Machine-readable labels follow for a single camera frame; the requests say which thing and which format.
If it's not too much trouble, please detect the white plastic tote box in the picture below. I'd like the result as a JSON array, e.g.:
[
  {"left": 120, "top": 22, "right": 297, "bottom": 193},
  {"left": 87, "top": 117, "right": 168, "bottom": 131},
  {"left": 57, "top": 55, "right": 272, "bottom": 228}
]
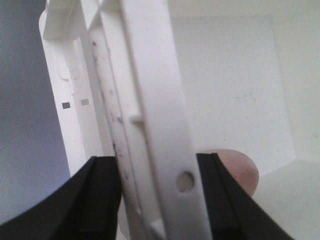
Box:
[{"left": 39, "top": 0, "right": 320, "bottom": 240}]

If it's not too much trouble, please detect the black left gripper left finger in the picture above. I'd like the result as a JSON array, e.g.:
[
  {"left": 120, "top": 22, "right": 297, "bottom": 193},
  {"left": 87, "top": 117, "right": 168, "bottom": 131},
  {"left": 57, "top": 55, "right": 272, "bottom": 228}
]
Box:
[{"left": 0, "top": 156, "right": 122, "bottom": 240}]

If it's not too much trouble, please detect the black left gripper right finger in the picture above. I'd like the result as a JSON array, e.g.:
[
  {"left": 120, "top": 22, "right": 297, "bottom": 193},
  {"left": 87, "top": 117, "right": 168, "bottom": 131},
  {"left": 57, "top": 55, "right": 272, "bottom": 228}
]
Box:
[{"left": 196, "top": 153, "right": 292, "bottom": 240}]

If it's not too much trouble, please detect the pink plush egg toy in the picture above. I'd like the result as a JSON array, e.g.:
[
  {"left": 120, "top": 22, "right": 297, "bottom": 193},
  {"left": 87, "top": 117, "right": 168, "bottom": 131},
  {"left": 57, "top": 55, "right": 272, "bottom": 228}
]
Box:
[{"left": 213, "top": 149, "right": 260, "bottom": 197}]

